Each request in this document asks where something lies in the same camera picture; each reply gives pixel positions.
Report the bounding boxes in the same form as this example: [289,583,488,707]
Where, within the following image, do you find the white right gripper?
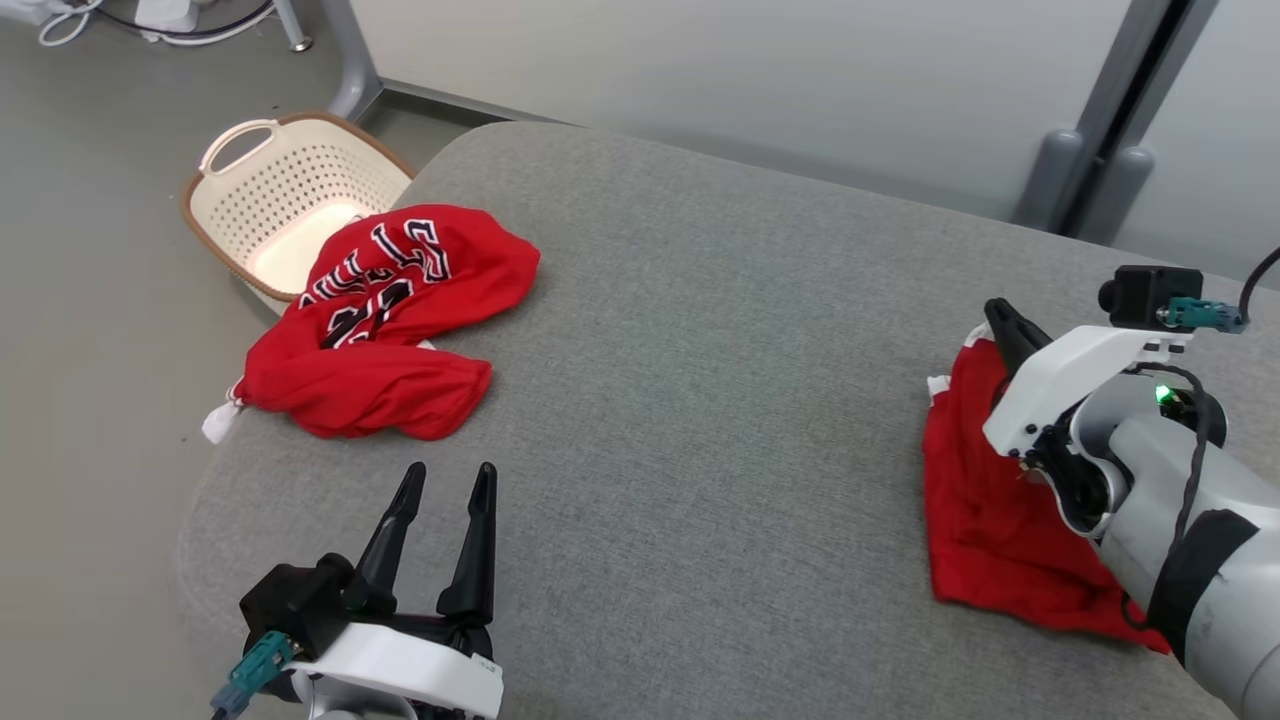
[982,297,1197,461]

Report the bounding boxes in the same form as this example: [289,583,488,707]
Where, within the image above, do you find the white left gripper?
[288,461,505,720]

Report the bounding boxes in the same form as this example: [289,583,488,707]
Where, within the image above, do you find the red jersey white sleeves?
[202,204,542,442]

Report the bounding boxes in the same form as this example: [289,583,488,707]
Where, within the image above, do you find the red shorts white trim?
[922,325,1173,657]

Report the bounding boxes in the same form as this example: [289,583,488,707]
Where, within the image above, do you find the cream perforated laundry basket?
[181,111,417,317]

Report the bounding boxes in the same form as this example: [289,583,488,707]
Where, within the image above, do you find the thick grey metal leg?
[318,0,387,123]

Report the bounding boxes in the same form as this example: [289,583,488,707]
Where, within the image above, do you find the thin grey metal leg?
[271,0,314,54]

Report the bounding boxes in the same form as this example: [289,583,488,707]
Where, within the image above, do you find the white power adapter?
[134,0,202,43]

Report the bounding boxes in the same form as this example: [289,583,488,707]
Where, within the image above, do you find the right camera cable teal plug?
[1164,244,1280,335]

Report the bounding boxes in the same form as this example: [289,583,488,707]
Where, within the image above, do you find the camera cable teal plug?
[209,631,297,720]
[1164,244,1280,335]

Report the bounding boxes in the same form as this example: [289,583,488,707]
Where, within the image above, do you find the left camera cable teal plug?
[209,631,297,720]

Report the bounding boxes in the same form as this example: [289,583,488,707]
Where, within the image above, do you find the grey partition post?
[1014,0,1222,247]

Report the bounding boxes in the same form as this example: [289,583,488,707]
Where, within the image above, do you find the black floor cable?
[95,0,277,47]

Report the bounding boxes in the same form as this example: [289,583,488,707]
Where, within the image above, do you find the white floor cable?
[37,0,107,49]

